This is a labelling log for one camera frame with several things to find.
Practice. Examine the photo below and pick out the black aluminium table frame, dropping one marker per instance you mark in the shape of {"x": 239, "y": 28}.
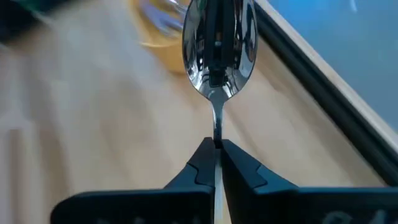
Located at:
{"x": 326, "y": 96}

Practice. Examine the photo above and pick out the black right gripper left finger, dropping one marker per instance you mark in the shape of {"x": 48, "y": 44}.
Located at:
{"x": 174, "y": 202}

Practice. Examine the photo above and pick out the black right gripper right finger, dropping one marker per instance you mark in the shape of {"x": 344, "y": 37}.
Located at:
{"x": 264, "y": 202}

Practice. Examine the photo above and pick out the yellow plastic bin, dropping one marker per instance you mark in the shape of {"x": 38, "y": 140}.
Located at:
{"x": 168, "y": 53}

